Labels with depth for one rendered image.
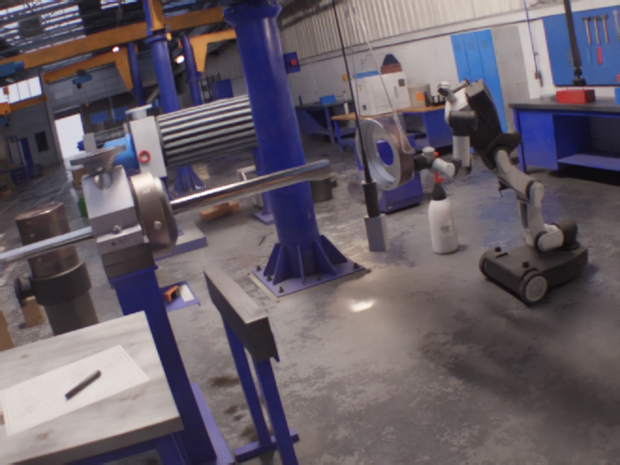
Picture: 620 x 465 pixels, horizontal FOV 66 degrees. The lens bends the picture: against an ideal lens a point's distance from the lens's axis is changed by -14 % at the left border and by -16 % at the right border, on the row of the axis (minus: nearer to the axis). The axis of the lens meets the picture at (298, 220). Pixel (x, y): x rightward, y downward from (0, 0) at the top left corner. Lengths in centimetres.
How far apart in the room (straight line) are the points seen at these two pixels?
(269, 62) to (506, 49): 387
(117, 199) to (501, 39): 573
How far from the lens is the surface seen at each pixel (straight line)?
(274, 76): 403
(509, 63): 714
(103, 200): 219
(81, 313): 383
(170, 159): 588
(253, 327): 164
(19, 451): 136
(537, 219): 353
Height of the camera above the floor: 152
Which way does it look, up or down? 15 degrees down
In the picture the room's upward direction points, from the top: 12 degrees counter-clockwise
